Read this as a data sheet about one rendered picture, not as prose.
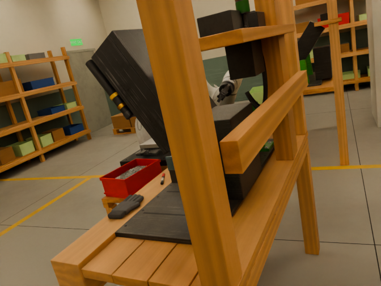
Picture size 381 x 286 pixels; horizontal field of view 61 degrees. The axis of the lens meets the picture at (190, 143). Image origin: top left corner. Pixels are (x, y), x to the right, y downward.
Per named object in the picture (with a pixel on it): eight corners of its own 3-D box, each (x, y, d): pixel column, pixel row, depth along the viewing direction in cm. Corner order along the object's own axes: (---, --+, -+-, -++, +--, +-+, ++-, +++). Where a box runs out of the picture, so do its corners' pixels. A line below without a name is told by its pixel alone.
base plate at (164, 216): (115, 236, 128) (114, 232, 127) (217, 144, 220) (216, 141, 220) (213, 247, 108) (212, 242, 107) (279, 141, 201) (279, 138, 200)
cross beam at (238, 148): (224, 174, 85) (218, 142, 83) (299, 85, 195) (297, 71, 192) (242, 174, 83) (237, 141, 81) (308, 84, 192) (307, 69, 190)
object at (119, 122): (113, 134, 785) (109, 117, 773) (134, 125, 852) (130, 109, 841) (153, 131, 725) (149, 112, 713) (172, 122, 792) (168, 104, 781)
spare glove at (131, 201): (126, 219, 135) (125, 214, 135) (106, 219, 140) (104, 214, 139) (149, 197, 153) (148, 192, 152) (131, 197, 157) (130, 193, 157)
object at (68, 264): (62, 294, 121) (49, 260, 117) (212, 152, 247) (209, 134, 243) (89, 301, 114) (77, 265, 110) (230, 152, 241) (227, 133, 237)
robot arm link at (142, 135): (134, 147, 232) (127, 117, 226) (149, 139, 246) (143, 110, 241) (152, 146, 223) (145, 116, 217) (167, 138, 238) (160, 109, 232)
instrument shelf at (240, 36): (168, 58, 104) (165, 45, 103) (248, 41, 179) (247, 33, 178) (243, 42, 92) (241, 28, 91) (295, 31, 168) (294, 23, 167)
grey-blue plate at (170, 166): (170, 183, 165) (164, 157, 161) (172, 181, 167) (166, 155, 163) (186, 183, 161) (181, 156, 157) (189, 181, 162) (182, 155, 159)
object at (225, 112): (203, 199, 140) (186, 122, 131) (227, 171, 165) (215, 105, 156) (244, 200, 131) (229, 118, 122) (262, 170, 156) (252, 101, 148)
